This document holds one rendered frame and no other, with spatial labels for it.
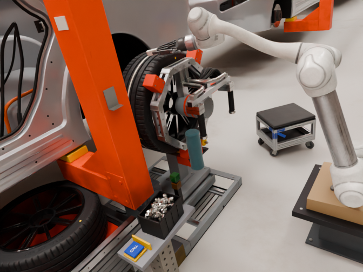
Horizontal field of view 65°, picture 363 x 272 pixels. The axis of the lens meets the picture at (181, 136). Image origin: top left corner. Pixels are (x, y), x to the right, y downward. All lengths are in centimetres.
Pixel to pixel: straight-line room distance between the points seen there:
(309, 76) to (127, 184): 96
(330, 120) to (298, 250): 92
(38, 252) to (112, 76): 93
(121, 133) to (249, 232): 114
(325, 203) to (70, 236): 135
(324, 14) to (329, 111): 375
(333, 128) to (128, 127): 93
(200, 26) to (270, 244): 137
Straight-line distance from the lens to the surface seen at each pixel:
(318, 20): 509
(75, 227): 167
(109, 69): 130
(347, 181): 153
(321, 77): 126
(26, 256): 168
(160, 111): 160
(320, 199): 177
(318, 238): 206
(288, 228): 211
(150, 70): 166
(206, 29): 144
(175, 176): 151
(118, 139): 137
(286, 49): 149
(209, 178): 225
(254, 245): 201
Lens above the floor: 154
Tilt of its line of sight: 28 degrees down
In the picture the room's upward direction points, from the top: 11 degrees counter-clockwise
